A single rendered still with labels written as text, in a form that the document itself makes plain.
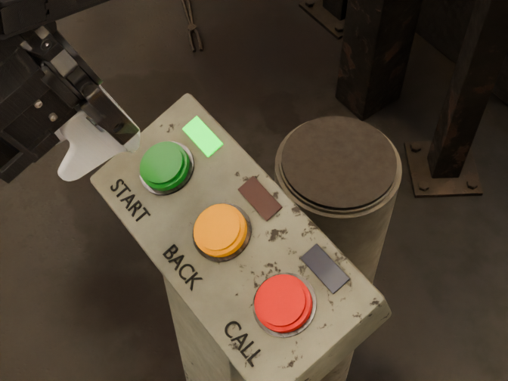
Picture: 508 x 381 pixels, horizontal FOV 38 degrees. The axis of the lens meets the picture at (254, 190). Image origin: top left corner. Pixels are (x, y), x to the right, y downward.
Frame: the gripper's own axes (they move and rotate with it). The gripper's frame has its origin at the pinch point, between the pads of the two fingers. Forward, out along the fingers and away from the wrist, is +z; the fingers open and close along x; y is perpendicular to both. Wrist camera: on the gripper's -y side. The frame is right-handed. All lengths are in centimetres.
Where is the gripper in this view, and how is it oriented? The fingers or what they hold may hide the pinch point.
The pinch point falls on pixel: (132, 131)
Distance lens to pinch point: 53.1
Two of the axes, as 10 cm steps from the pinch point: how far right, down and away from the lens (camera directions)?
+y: -7.4, 6.7, -0.4
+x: 6.1, 6.5, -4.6
